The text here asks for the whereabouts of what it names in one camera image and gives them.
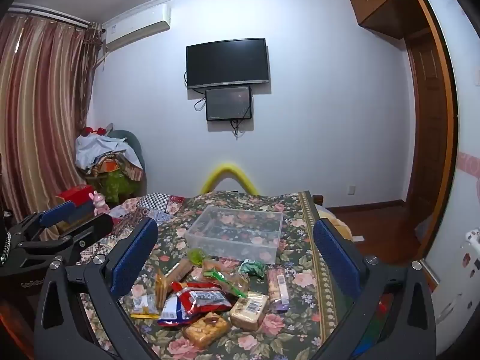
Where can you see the wooden overhead cabinet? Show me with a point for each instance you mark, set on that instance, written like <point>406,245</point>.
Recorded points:
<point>386,3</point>

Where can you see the beige fleece blanket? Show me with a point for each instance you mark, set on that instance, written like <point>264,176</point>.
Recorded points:
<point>339,225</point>

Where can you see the clear bread packet green trim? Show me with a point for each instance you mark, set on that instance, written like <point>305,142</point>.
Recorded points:
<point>225,281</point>

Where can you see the black wall television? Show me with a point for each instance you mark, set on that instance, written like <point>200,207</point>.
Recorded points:
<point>228,63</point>

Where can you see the green bag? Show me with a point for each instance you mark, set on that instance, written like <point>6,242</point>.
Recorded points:
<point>116,187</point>

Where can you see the cream cake packet white label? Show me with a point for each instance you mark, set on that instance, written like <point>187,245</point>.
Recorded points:
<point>249,309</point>

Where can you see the red snack packet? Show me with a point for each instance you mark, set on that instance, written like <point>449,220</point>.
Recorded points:
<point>204,300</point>

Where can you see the orange cake packet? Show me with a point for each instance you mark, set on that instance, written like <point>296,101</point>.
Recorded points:
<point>206,330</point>

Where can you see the white air conditioner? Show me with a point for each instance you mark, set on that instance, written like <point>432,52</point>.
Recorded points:
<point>137,26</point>

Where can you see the yellow foam tube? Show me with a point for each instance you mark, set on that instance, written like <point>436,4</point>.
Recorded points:
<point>228,167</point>

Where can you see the patchwork quilt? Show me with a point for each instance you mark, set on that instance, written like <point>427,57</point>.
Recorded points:
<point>165,202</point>

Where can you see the white paper sheet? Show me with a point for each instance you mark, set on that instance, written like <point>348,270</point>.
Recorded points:
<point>358,238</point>

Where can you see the white wardrobe sliding panel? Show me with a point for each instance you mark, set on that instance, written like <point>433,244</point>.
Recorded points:
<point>461,101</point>

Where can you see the red box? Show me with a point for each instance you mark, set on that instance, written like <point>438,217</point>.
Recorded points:
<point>75,194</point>

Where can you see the striped red curtain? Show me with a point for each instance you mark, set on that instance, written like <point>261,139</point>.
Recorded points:
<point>41,112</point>

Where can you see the small yellow dark snack packet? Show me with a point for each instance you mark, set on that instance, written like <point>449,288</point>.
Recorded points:
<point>144,306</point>

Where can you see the small black wall monitor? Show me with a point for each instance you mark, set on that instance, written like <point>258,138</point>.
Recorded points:
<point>228,103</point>

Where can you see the green jelly cup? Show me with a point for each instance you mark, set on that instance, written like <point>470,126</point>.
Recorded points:
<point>195,257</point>

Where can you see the pink plush toy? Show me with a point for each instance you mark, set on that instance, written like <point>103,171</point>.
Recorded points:
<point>99,202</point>

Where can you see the white wall outlet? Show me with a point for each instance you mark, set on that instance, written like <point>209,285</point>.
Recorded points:
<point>352,189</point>

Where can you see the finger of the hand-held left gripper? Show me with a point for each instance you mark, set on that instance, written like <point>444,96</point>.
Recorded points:
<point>56,212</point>
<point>93,225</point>

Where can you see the long biscuit packet purple end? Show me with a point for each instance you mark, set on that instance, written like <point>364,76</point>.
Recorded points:
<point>279,288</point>

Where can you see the clear plastic storage box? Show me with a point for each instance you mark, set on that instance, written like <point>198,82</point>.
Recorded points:
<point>232,232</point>

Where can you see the white curtain rail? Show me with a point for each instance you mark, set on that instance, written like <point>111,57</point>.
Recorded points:
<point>48,14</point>

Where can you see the cracker packet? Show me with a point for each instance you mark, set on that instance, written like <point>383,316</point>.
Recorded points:
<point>162,288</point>

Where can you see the blue and white snack packet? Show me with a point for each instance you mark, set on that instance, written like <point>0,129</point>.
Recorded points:
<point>170,313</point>

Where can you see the brown wooden door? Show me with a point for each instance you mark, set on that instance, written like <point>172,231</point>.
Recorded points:
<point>427,138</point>

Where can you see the tan biscuit packet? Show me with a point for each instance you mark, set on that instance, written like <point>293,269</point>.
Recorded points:
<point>180,270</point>

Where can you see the pile of clothes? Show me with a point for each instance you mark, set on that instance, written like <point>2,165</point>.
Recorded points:
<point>97,150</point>

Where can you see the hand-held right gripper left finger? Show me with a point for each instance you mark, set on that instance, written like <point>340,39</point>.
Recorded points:
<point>135,258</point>

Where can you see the green candy packet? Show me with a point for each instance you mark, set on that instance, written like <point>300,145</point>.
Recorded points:
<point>253,268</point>

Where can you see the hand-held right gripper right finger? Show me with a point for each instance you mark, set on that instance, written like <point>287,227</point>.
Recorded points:
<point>333,258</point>

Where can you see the grey chair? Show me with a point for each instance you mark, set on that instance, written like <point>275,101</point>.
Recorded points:
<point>135,146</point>

